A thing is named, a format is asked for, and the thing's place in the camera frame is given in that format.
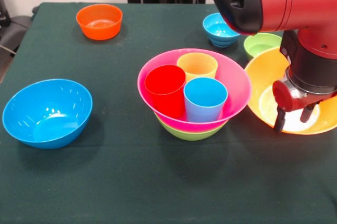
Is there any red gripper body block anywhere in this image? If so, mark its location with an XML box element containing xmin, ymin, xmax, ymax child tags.
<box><xmin>272</xmin><ymin>80</ymin><xmax>329</xmax><ymax>114</ymax></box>

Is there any small red-orange bowl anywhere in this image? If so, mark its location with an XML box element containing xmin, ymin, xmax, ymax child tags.
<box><xmin>76</xmin><ymin>3</ymin><xmax>123</xmax><ymax>41</ymax></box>

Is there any dark grey office chair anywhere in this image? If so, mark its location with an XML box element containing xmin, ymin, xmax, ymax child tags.
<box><xmin>0</xmin><ymin>0</ymin><xmax>40</xmax><ymax>56</ymax></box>

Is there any large pink bowl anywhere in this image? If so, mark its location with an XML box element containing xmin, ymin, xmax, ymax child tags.
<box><xmin>137</xmin><ymin>48</ymin><xmax>253</xmax><ymax>133</ymax></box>

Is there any yellow cup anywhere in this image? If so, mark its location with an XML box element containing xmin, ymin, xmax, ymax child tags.
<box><xmin>176</xmin><ymin>52</ymin><xmax>219</xmax><ymax>82</ymax></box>

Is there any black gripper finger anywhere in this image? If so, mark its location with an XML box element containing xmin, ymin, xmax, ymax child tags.
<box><xmin>300</xmin><ymin>102</ymin><xmax>317</xmax><ymax>124</ymax></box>
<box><xmin>273</xmin><ymin>106</ymin><xmax>286</xmax><ymax>133</ymax></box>

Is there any large green bowl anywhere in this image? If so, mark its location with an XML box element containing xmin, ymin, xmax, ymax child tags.
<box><xmin>154</xmin><ymin>113</ymin><xmax>229</xmax><ymax>141</ymax></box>

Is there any large blue bowl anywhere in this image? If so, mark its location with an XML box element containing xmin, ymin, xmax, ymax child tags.
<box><xmin>2</xmin><ymin>78</ymin><xmax>93</xmax><ymax>150</ymax></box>

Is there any small blue bowl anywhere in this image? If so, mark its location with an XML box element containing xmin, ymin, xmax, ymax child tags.
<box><xmin>202</xmin><ymin>12</ymin><xmax>241</xmax><ymax>48</ymax></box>

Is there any dark green tablecloth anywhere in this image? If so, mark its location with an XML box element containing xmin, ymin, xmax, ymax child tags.
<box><xmin>0</xmin><ymin>2</ymin><xmax>337</xmax><ymax>224</ymax></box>

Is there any small green bowl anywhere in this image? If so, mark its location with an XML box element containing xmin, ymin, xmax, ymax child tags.
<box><xmin>243</xmin><ymin>33</ymin><xmax>283</xmax><ymax>61</ymax></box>

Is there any large orange bowl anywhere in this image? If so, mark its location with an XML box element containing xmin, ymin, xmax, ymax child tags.
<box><xmin>244</xmin><ymin>46</ymin><xmax>337</xmax><ymax>135</ymax></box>

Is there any red cup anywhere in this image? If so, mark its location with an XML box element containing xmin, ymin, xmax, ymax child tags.
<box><xmin>144</xmin><ymin>64</ymin><xmax>187</xmax><ymax>119</ymax></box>

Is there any blue cup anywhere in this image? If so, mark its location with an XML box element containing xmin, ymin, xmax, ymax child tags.
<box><xmin>183</xmin><ymin>77</ymin><xmax>229</xmax><ymax>123</ymax></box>

